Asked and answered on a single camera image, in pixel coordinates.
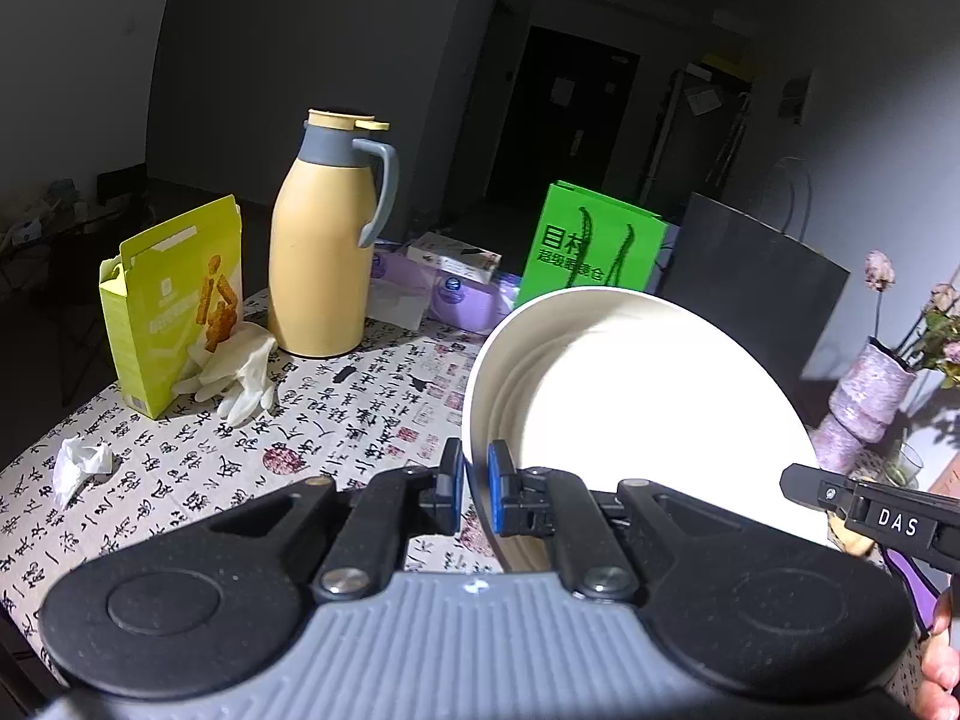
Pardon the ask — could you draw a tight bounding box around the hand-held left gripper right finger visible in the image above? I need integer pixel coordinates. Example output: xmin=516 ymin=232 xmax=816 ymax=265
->
xmin=486 ymin=441 xmax=758 ymax=602

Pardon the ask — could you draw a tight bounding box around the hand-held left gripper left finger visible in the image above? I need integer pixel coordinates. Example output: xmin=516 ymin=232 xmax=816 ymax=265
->
xmin=199 ymin=439 xmax=466 ymax=605

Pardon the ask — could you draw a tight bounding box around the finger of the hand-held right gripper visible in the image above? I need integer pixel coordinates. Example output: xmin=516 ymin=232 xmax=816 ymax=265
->
xmin=780 ymin=463 xmax=860 ymax=522

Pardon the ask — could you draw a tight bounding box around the cream plate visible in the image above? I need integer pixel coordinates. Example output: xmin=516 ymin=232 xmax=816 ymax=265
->
xmin=461 ymin=286 xmax=830 ymax=575

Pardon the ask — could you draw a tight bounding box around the person's right hand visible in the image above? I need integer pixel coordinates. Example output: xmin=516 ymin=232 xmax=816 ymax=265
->
xmin=919 ymin=583 xmax=960 ymax=720

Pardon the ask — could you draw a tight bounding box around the clear glass cup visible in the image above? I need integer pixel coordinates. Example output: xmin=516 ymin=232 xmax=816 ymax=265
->
xmin=881 ymin=439 xmax=923 ymax=488

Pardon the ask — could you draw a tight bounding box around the purple ceramic vase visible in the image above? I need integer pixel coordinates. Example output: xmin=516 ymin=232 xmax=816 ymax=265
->
xmin=814 ymin=337 xmax=920 ymax=470

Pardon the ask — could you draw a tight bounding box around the purple tissue pack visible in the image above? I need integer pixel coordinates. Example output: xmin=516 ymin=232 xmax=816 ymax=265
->
xmin=371 ymin=242 xmax=526 ymax=331

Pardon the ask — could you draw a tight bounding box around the white tissue sheet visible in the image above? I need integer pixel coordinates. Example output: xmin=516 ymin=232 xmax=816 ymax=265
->
xmin=366 ymin=277 xmax=430 ymax=331

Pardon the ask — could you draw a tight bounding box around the small white box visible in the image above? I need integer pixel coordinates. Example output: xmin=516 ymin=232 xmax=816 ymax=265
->
xmin=406 ymin=232 xmax=502 ymax=284

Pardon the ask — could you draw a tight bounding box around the black paper bag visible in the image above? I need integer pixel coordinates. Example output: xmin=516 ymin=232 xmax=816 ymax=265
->
xmin=658 ymin=156 xmax=852 ymax=383

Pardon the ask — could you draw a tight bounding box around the white rubber glove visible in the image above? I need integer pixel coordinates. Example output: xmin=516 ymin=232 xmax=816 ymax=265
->
xmin=171 ymin=321 xmax=280 ymax=425

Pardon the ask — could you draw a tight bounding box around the green paper bag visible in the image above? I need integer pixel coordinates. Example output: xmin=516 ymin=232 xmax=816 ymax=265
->
xmin=514 ymin=181 xmax=668 ymax=310

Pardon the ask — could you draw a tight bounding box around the yellow thermos jug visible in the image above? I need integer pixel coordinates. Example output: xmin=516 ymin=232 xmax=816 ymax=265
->
xmin=268 ymin=109 xmax=398 ymax=359

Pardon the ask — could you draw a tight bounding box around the yellow-green snack box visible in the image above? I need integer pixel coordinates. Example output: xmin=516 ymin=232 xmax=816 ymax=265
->
xmin=99 ymin=195 xmax=245 ymax=421

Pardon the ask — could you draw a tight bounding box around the dark door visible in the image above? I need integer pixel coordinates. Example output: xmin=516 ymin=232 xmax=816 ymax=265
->
xmin=487 ymin=26 xmax=642 ymax=215

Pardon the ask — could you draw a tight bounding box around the grey refrigerator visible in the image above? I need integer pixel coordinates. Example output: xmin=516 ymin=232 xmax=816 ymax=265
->
xmin=645 ymin=67 xmax=751 ymax=226

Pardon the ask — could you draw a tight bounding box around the crumpled white tissue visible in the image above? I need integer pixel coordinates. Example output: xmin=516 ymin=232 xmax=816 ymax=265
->
xmin=52 ymin=436 xmax=113 ymax=507

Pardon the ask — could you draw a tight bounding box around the dark cluttered side table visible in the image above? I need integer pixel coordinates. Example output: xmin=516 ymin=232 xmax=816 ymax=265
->
xmin=0 ymin=169 xmax=162 ymax=293

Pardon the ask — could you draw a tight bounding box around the grey wall box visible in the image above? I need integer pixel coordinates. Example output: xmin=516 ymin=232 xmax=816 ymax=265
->
xmin=780 ymin=71 xmax=815 ymax=121

